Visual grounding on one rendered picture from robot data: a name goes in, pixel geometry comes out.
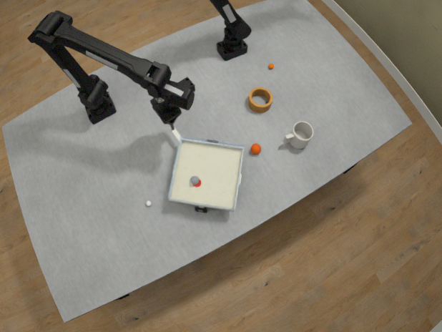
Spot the white mug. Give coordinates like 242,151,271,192
283,121,313,149

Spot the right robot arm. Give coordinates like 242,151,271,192
27,11,195,122

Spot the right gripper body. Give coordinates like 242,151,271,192
150,98,182,123

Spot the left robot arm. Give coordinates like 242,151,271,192
210,0,252,57

